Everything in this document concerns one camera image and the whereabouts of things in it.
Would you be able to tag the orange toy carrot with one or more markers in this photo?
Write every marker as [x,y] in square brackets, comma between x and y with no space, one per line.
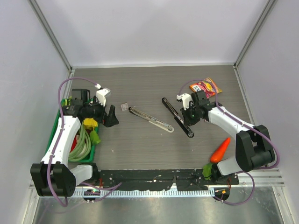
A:
[220,151]

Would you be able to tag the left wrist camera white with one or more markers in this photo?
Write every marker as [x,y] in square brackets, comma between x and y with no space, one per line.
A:
[102,94]

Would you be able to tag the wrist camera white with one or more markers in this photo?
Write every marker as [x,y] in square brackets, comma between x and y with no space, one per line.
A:
[102,94]
[185,99]

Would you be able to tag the orange candy bag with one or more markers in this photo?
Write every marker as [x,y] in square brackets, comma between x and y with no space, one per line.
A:
[208,86]

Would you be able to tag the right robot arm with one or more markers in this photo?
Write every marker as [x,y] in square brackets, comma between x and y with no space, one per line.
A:
[253,147]

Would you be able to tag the green plastic tray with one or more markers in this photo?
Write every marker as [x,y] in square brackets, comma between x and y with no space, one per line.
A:
[84,154]

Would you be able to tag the yellow white toy cabbage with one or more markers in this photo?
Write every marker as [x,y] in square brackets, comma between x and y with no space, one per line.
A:
[90,123]

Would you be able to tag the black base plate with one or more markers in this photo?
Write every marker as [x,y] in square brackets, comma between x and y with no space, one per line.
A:
[161,179]

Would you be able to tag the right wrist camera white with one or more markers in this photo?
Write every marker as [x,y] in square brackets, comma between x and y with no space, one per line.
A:
[185,99]

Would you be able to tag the red toy chili pepper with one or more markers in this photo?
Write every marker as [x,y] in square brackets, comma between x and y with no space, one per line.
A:
[74,143]

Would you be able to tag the red white staple box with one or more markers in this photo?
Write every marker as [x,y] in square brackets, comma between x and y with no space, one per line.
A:
[124,106]

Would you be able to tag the white slotted cable duct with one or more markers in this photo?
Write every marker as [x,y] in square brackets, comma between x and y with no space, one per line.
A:
[173,192]

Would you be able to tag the green toy leaf sprig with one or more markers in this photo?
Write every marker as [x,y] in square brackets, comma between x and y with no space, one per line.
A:
[94,137]

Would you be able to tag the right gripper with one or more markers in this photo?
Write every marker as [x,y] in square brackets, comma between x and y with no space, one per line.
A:
[188,121]

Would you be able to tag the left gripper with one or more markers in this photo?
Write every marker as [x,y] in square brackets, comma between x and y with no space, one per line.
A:
[109,120]

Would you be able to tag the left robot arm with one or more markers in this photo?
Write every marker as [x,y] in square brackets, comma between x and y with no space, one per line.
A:
[52,176]

